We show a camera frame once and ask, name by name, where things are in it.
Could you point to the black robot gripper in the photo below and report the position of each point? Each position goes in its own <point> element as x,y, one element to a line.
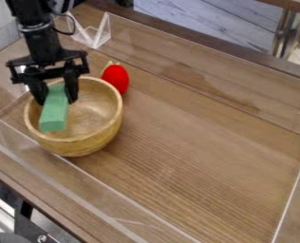
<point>46,52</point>

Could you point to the green rectangular stick block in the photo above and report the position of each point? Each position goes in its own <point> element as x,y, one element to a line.
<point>54,110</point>

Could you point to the brown wooden bowl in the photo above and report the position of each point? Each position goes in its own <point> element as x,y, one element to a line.
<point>93,122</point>

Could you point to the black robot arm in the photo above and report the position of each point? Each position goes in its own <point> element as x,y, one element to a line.
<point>36,13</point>

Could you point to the red toy strawberry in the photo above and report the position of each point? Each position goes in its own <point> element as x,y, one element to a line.
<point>116,75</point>

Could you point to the clear acrylic front barrier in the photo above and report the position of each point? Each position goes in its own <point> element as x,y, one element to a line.
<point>86,206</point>

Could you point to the metal table leg background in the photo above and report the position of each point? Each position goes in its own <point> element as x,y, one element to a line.
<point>287,36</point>

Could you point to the clear acrylic corner bracket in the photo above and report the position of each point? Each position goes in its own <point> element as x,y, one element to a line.
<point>90,36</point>

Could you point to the black table frame leg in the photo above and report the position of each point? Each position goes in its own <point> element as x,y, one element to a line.
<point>26,228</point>

